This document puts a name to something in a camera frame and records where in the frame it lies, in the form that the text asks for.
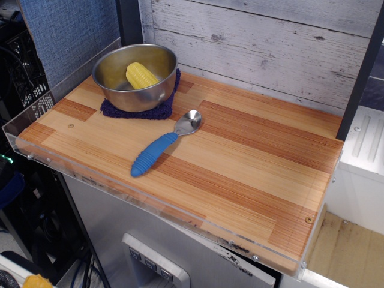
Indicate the yellow plastic corn cob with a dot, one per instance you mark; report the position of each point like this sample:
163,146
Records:
139,76

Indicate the dark purple knitted cloth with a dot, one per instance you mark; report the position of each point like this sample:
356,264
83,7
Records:
161,112

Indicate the clear acrylic tray guard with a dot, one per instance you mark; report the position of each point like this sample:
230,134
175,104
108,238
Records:
251,178

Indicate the stainless steel bowl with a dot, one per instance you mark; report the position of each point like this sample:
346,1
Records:
109,73

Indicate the stainless steel toy fridge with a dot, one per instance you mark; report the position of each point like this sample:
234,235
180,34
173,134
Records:
111,221

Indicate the blue fabric panel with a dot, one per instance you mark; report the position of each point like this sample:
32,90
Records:
67,34

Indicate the white plastic toy sink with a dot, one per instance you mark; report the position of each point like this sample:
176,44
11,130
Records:
355,193

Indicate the black plastic crate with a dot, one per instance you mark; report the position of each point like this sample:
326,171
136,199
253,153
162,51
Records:
25,68

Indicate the yellow object at bottom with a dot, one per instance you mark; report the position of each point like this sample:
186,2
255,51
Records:
36,281

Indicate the blue handled metal spoon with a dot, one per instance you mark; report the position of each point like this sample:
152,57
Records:
188,124

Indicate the black vertical post left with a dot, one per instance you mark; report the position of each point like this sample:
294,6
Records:
129,19

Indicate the black vertical post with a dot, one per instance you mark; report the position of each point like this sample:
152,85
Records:
362,78
129,19

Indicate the black vertical post right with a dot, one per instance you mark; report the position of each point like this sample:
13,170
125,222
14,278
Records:
362,78

